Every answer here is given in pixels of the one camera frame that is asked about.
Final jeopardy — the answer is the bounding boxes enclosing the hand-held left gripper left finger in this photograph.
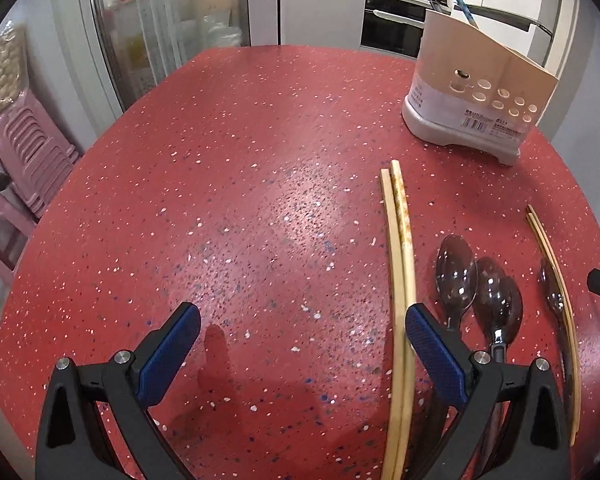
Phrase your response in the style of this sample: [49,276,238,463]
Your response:
[35,302,201,480]

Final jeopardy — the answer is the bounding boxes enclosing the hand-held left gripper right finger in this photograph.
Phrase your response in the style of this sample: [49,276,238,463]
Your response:
[405,302,574,480]

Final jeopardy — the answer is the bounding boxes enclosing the beige utensil holder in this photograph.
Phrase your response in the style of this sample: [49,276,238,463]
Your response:
[401,10,560,166]

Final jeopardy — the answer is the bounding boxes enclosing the pink plastic stool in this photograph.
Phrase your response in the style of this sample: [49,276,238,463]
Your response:
[0,192,37,287]

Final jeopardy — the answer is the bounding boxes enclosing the stack of pink stools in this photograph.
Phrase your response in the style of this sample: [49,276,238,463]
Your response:
[0,87,82,217]

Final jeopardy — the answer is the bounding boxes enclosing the glass door cabinet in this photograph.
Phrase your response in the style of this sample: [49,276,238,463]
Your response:
[77,0,281,113]

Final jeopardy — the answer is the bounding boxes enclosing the bag of round snacks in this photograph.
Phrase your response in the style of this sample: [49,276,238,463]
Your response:
[0,24,29,123]

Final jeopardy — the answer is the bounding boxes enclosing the black built-in oven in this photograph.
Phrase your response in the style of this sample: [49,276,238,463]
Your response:
[360,0,427,56]

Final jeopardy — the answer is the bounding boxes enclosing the grey kitchen cabinets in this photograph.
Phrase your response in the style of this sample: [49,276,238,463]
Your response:
[279,0,367,47]

